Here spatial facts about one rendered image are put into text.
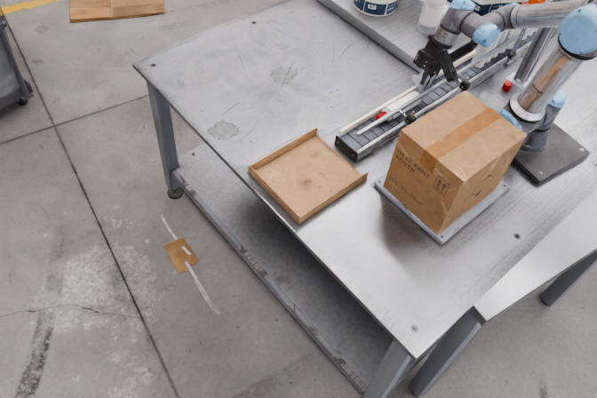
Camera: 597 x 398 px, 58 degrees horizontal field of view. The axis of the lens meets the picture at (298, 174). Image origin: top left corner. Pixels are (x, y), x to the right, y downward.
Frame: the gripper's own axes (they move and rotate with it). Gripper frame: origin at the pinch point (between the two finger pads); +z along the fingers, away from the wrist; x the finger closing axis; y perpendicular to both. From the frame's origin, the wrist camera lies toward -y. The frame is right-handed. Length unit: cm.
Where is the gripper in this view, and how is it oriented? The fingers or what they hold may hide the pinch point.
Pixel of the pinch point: (421, 91)
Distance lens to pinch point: 204.0
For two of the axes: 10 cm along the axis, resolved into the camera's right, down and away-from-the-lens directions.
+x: -6.9, 2.2, -6.9
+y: -6.5, -6.2, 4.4
